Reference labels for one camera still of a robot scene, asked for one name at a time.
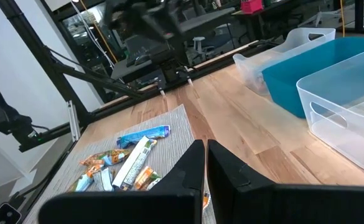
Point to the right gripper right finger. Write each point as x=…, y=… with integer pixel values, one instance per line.
x=278, y=205

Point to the black computer mouse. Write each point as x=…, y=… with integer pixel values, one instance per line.
x=142, y=59

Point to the dark grey desk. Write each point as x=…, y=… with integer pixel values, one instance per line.
x=128, y=73
x=206, y=20

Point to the silver frame bracket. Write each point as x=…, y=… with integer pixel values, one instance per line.
x=74, y=121

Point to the teal plastic bin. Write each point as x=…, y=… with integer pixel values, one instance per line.
x=293, y=90

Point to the clear plastic bin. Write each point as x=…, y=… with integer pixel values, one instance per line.
x=340, y=140
x=293, y=40

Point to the black aluminium rig frame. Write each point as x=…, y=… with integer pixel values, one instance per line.
x=43, y=59

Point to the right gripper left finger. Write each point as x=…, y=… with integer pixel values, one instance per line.
x=169, y=205

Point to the white frame end cap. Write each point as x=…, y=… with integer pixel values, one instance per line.
x=162, y=92
x=190, y=81

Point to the black table-level camera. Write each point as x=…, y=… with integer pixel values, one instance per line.
x=4, y=214

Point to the black bracket with green light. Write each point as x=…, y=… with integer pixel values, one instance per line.
x=10, y=123

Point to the blue red granola bar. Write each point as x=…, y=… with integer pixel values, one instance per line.
x=144, y=135

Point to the pink storage box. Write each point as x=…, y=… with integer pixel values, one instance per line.
x=251, y=7

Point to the grey woven placemat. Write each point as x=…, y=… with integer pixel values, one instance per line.
x=169, y=130

